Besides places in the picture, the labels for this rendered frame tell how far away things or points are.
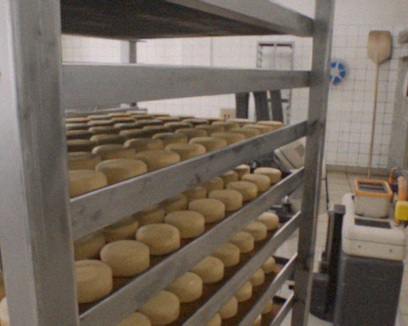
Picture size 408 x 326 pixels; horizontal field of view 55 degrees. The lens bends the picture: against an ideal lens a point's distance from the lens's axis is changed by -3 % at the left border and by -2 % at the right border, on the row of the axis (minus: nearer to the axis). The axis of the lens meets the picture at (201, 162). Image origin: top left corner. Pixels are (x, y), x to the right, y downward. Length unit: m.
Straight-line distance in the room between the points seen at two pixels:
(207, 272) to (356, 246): 1.24
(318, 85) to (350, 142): 5.43
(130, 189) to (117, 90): 0.08
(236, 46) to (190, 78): 5.80
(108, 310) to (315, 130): 0.53
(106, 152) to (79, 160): 0.05
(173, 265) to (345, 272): 1.45
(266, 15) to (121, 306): 0.39
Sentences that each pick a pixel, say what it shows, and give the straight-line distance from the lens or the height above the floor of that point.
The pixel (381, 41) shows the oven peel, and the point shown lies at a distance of 6.11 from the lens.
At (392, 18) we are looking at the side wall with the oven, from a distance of 6.20.
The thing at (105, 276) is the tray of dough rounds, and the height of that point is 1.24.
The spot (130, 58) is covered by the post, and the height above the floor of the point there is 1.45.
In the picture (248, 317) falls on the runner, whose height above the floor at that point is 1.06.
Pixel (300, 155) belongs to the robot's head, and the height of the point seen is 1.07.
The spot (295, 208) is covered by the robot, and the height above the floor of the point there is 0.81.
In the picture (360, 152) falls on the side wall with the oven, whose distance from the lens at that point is 6.21.
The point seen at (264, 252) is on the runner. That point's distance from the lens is 0.64.
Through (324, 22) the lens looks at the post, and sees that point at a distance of 0.76.
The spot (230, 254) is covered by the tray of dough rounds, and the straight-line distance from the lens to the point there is 0.62.
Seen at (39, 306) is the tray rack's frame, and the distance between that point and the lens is 0.25.
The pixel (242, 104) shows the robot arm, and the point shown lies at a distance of 1.70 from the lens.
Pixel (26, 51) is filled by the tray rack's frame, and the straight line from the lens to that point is 0.21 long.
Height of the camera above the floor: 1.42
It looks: 13 degrees down
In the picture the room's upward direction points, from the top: 1 degrees clockwise
